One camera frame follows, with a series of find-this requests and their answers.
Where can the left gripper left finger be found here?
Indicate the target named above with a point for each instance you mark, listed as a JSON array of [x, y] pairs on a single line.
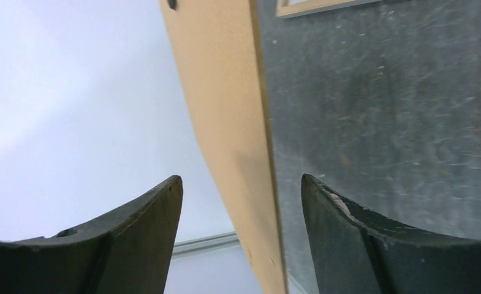
[[126, 250]]

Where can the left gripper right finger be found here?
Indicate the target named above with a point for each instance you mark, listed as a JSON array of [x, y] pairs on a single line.
[[357, 250]]

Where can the brown cardboard backing board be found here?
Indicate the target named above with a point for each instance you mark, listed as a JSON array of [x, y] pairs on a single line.
[[216, 45]]

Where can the white wooden picture frame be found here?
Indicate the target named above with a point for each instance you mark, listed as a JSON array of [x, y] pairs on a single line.
[[288, 8]]

